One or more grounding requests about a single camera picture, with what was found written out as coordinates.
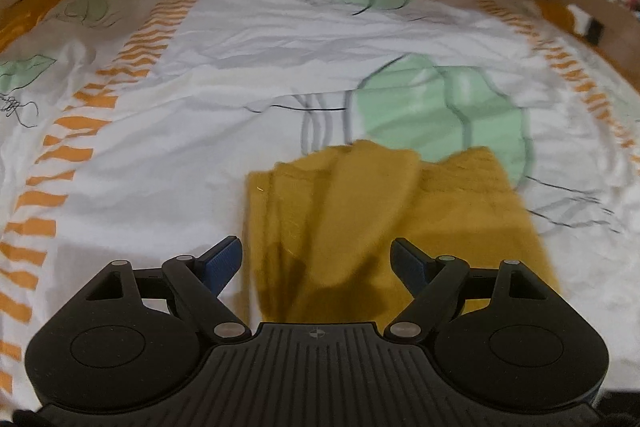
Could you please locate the mustard yellow bed sheet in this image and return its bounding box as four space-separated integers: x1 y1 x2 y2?
0 0 93 56

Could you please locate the yellow knit sweater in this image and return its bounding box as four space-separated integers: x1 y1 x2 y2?
242 140 562 324

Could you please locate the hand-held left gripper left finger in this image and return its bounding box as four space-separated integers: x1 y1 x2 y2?
56 235 253 344

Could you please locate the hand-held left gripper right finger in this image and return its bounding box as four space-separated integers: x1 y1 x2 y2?
383 236 576 344

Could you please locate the white leaf printed bed cover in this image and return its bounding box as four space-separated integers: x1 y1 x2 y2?
0 0 640 413

